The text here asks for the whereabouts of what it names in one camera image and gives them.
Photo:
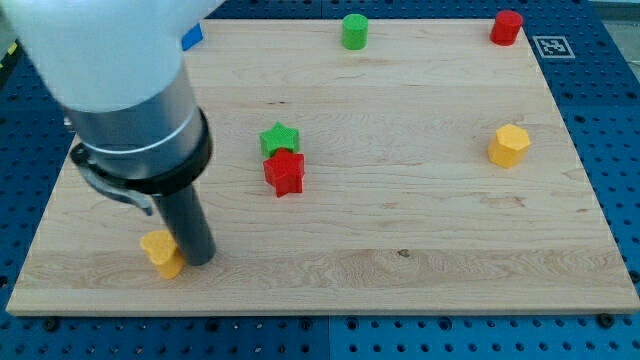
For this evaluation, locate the red cylinder block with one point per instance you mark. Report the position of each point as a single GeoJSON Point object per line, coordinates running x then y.
{"type": "Point", "coordinates": [507, 24]}

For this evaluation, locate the wooden board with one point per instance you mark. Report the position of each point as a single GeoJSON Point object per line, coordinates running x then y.
{"type": "Point", "coordinates": [402, 211]}

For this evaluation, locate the green cylinder block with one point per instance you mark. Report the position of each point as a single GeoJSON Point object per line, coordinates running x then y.
{"type": "Point", "coordinates": [354, 31]}

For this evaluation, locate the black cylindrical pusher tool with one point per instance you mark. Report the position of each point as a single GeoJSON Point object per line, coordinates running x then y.
{"type": "Point", "coordinates": [184, 217]}

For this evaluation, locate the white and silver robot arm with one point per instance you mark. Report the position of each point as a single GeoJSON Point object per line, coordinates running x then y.
{"type": "Point", "coordinates": [117, 70]}

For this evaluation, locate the yellow hexagon block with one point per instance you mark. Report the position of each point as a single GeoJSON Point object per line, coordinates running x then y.
{"type": "Point", "coordinates": [509, 146]}

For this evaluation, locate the fiducial marker tag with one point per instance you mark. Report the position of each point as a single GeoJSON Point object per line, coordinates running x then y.
{"type": "Point", "coordinates": [553, 47]}

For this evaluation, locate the blue block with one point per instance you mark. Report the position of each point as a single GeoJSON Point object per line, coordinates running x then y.
{"type": "Point", "coordinates": [192, 37]}

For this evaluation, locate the green star block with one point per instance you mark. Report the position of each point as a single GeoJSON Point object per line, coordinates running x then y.
{"type": "Point", "coordinates": [279, 137]}

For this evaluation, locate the red star block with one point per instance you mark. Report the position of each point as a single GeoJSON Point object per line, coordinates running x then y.
{"type": "Point", "coordinates": [285, 171]}

